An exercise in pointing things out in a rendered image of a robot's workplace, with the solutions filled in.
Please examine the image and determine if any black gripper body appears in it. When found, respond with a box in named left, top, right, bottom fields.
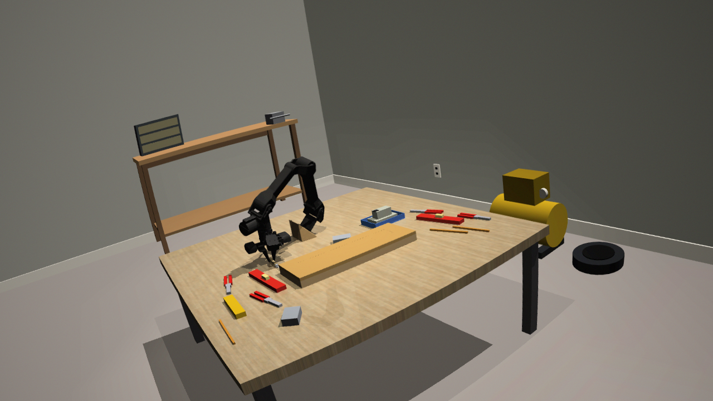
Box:
left=245, top=226, right=291, bottom=254

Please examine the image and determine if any orange panel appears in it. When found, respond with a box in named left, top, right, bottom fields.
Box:
left=279, top=223, right=417, bottom=288

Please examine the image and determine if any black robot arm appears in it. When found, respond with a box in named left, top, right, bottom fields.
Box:
left=239, top=157, right=324, bottom=251

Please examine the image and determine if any blue rectangular tray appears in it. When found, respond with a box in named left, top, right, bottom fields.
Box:
left=361, top=210, right=405, bottom=228

